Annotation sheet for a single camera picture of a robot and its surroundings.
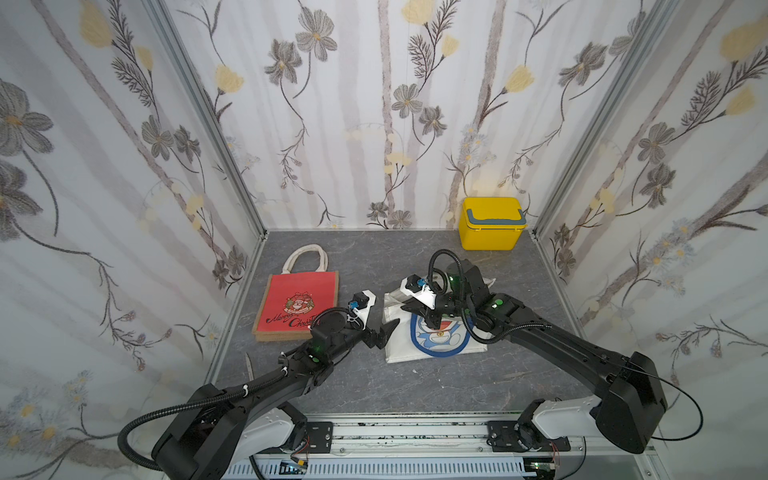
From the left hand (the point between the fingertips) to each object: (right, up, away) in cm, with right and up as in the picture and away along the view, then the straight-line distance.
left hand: (388, 309), depth 79 cm
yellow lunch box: (+37, +26, +28) cm, 53 cm away
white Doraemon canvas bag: (+7, -8, 0) cm, 11 cm away
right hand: (+5, +3, -5) cm, 8 cm away
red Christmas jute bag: (-33, -1, +20) cm, 38 cm away
